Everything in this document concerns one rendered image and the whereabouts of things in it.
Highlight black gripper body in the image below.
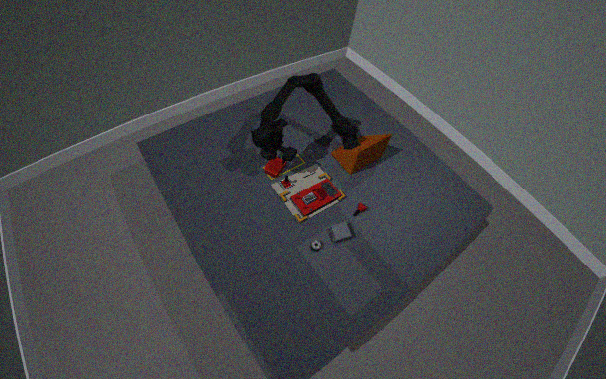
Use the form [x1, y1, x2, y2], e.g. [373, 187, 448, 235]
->
[269, 134, 297, 162]

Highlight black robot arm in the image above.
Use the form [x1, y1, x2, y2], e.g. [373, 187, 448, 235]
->
[251, 73, 361, 160]

